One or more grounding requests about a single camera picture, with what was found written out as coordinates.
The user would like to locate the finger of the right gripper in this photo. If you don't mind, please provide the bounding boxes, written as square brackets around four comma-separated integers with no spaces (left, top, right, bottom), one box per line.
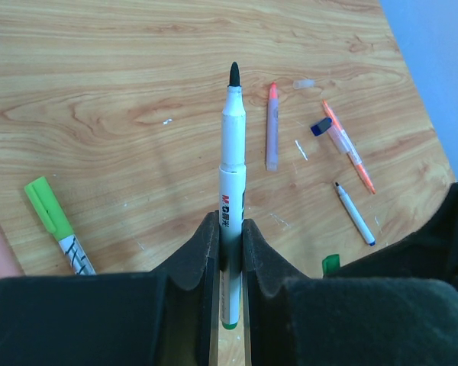
[325,182,458,291]

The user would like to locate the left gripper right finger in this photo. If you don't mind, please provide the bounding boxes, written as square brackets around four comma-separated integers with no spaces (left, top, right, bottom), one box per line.
[243,220,458,365]

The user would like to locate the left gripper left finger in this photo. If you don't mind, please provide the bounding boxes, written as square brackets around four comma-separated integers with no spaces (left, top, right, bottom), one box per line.
[0,212,219,365]

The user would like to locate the dark green pen cap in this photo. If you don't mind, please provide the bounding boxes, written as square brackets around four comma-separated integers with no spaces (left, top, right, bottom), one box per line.
[321,254,340,277]

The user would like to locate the white blue pen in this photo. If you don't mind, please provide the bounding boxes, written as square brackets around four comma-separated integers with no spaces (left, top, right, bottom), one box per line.
[334,182,376,246]
[218,62,247,330]

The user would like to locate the orange highlighter pen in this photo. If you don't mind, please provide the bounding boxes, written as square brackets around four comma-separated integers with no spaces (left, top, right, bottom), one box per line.
[322,100,376,194]

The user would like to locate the light green pen cap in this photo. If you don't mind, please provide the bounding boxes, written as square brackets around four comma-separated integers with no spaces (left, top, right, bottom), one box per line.
[24,176,74,241]

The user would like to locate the white pen green tip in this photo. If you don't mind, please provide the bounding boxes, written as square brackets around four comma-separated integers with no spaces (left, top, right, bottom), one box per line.
[58,234,96,275]

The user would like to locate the blue pen cap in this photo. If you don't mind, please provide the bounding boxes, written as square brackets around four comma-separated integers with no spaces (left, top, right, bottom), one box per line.
[310,117,333,136]

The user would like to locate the purple pen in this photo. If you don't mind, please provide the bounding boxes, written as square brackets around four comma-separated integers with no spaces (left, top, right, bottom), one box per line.
[266,82,279,172]

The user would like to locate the clear pen cap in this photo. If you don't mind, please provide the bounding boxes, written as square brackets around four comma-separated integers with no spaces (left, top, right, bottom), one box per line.
[292,79,315,90]

